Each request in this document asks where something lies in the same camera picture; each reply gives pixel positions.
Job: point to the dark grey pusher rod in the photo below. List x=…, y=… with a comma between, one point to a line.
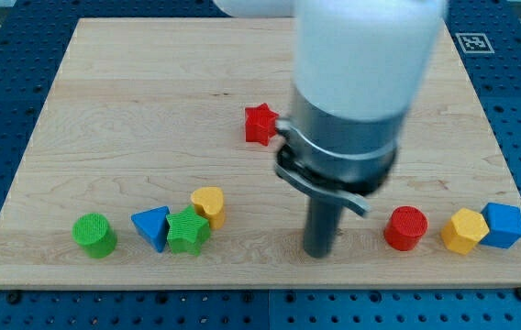
x=320, y=227

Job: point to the silver tool mount with clamp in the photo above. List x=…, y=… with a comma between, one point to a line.
x=335, y=160

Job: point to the red cylinder block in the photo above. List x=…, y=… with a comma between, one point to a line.
x=406, y=226

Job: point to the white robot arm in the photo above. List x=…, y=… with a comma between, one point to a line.
x=358, y=65

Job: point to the red star block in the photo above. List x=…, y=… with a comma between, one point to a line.
x=260, y=124

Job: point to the yellow heart block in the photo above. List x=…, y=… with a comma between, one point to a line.
x=209, y=202

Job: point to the green star block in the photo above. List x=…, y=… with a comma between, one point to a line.
x=188, y=231

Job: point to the yellow hexagon block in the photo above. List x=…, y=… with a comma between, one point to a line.
x=464, y=231

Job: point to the blue triangle block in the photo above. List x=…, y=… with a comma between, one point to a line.
x=153, y=227

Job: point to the fiducial marker tag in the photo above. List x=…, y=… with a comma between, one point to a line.
x=474, y=43

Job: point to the blue cube block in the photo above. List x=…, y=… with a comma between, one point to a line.
x=504, y=222

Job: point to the wooden board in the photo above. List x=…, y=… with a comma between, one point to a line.
x=143, y=112

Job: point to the green cylinder block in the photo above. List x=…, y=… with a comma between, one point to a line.
x=94, y=235

